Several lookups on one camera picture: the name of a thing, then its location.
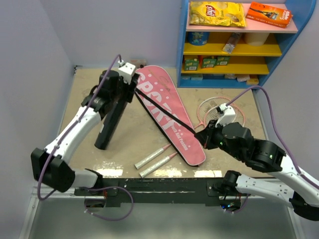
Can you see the green box middle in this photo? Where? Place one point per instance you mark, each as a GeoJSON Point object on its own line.
{"type": "Point", "coordinates": [208, 62]}

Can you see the black shuttlecock tube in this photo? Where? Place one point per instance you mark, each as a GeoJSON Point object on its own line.
{"type": "Point", "coordinates": [110, 124]}

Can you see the orange razor box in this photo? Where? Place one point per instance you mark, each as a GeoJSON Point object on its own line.
{"type": "Point", "coordinates": [270, 15]}

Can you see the yellow chips bag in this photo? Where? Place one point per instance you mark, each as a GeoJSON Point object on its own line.
{"type": "Point", "coordinates": [216, 13]}

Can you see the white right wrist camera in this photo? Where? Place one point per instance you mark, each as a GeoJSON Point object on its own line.
{"type": "Point", "coordinates": [227, 115]}

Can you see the blue round tin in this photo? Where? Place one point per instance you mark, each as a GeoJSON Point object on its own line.
{"type": "Point", "coordinates": [197, 38]}

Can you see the blue shelf unit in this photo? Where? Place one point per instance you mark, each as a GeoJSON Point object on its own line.
{"type": "Point", "coordinates": [245, 59]}

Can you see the silver foil packet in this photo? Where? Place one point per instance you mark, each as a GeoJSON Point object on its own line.
{"type": "Point", "coordinates": [232, 42]}

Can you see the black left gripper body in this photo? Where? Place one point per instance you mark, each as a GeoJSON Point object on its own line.
{"type": "Point", "coordinates": [129, 93]}

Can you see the green box left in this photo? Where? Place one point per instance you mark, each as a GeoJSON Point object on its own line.
{"type": "Point", "coordinates": [191, 64]}

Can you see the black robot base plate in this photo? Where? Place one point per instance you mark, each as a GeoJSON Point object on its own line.
{"type": "Point", "coordinates": [207, 191]}

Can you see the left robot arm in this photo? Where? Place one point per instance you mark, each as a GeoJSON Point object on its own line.
{"type": "Point", "coordinates": [105, 103]}

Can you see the green box right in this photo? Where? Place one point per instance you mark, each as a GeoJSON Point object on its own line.
{"type": "Point", "coordinates": [222, 60]}

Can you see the green box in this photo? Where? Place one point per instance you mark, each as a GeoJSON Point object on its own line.
{"type": "Point", "coordinates": [191, 64]}
{"type": "Point", "coordinates": [222, 60]}
{"type": "Point", "coordinates": [208, 62]}

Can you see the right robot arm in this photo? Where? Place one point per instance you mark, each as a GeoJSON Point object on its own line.
{"type": "Point", "coordinates": [297, 189]}

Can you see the pink racket bag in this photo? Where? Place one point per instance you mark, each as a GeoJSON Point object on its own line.
{"type": "Point", "coordinates": [156, 83]}

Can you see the cream round container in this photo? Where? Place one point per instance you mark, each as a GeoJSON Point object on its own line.
{"type": "Point", "coordinates": [255, 39]}

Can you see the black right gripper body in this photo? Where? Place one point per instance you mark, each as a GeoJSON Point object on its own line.
{"type": "Point", "coordinates": [213, 138]}

